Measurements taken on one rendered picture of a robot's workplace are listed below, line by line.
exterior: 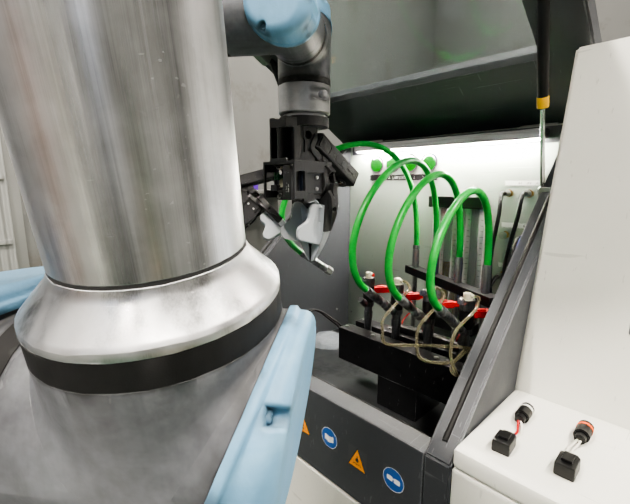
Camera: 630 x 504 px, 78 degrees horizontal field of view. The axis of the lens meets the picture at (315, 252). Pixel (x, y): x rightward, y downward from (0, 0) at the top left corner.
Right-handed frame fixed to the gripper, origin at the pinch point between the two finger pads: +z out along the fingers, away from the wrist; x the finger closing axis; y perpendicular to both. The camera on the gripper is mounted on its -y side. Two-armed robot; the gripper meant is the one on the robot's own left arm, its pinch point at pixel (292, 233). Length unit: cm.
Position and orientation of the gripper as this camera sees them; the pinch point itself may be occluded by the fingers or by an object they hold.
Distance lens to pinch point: 90.4
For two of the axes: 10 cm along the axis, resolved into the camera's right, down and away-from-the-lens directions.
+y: -7.0, 7.1, -1.3
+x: 1.3, -0.5, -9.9
